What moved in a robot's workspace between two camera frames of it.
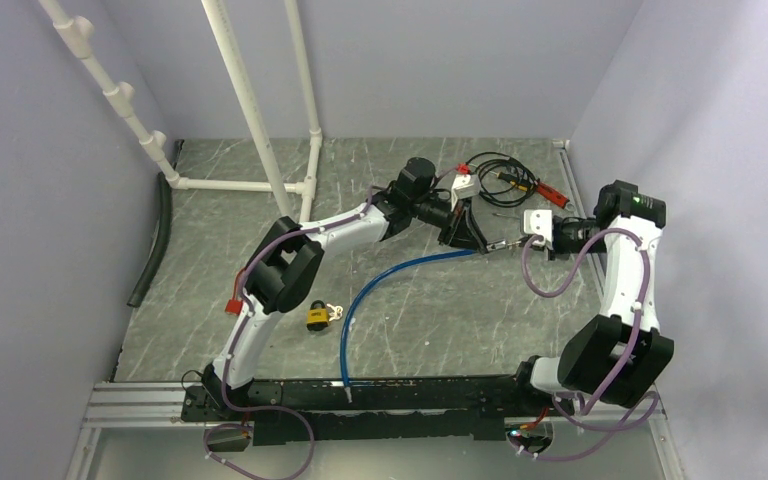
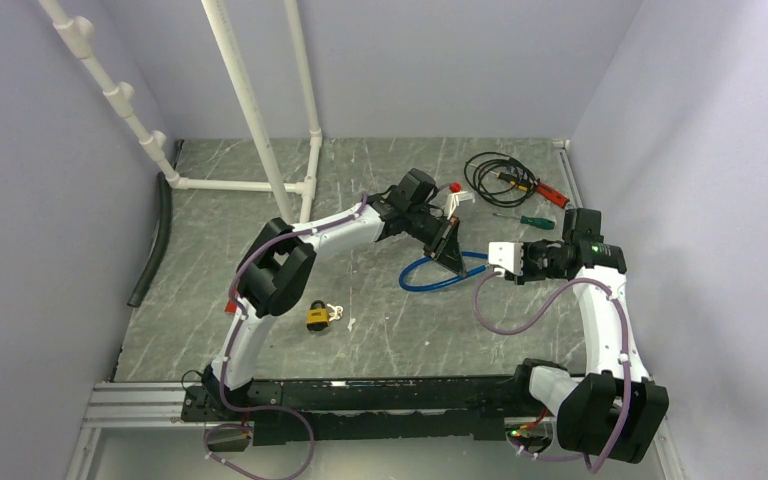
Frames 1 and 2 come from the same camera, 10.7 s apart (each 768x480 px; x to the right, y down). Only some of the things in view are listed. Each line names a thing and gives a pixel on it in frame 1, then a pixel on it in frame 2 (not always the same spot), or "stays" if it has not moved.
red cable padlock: x=234 y=305 stays
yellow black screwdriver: x=516 y=182 stays
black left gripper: x=466 y=238 → x=453 y=258
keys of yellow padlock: x=337 y=313 stays
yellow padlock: x=317 y=319 stays
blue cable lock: x=372 y=279 → x=413 y=289
